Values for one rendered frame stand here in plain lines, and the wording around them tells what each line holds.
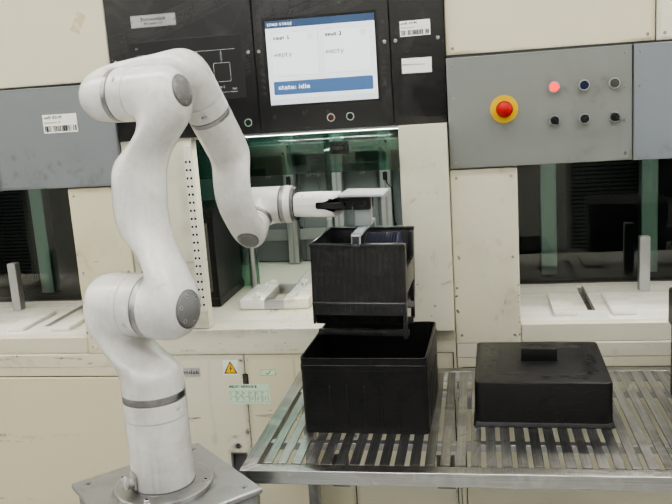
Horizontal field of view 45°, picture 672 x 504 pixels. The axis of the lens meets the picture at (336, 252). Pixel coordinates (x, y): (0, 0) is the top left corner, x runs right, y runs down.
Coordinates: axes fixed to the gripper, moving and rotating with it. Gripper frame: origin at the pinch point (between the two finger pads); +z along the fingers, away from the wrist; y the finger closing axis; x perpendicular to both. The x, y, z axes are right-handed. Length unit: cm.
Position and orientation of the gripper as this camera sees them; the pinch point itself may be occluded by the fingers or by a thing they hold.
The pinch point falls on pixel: (363, 201)
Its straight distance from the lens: 179.1
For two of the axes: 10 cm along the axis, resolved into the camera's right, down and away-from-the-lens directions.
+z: 9.8, -0.3, -1.9
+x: -0.6, -9.8, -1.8
